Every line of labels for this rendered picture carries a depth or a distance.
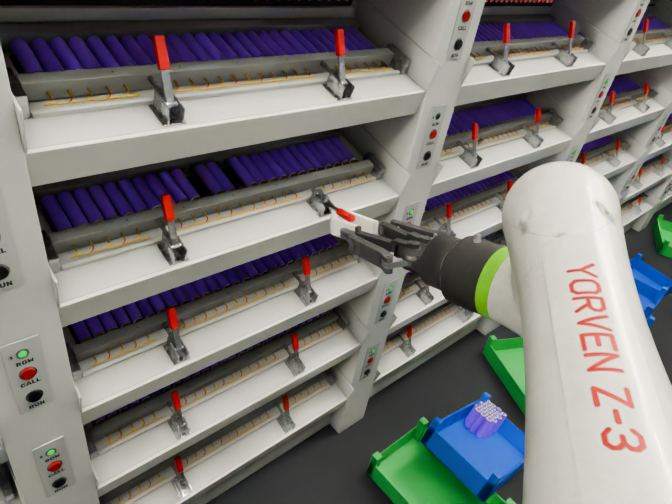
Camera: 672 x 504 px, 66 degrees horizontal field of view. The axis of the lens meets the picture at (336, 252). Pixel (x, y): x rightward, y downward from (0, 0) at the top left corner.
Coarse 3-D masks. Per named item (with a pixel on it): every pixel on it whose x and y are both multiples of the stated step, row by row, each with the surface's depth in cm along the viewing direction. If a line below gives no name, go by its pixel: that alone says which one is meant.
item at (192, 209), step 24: (336, 168) 92; (360, 168) 95; (240, 192) 80; (264, 192) 82; (288, 192) 86; (120, 216) 70; (144, 216) 71; (192, 216) 75; (72, 240) 65; (96, 240) 68
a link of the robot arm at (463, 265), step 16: (464, 240) 65; (480, 240) 64; (448, 256) 64; (464, 256) 63; (480, 256) 62; (448, 272) 64; (464, 272) 62; (480, 272) 61; (448, 288) 65; (464, 288) 63; (464, 304) 64
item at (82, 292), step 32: (352, 128) 101; (384, 160) 97; (352, 192) 93; (384, 192) 96; (192, 224) 76; (224, 224) 78; (256, 224) 80; (288, 224) 83; (320, 224) 86; (64, 256) 66; (128, 256) 69; (160, 256) 70; (192, 256) 72; (224, 256) 75; (256, 256) 81; (64, 288) 63; (96, 288) 64; (128, 288) 67; (160, 288) 71; (64, 320) 63
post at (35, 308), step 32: (0, 64) 44; (0, 96) 46; (0, 128) 47; (0, 160) 48; (32, 192) 52; (32, 224) 54; (32, 256) 55; (32, 288) 57; (0, 320) 57; (32, 320) 60; (0, 352) 59; (64, 352) 65; (0, 384) 61; (64, 384) 68; (0, 416) 64; (32, 416) 67; (64, 416) 71; (32, 448) 70; (32, 480) 73
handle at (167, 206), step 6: (162, 198) 67; (168, 198) 68; (162, 204) 68; (168, 204) 68; (168, 210) 68; (168, 216) 68; (174, 216) 69; (168, 222) 68; (174, 222) 69; (168, 228) 69; (174, 228) 69; (174, 234) 69; (168, 240) 70; (174, 240) 70
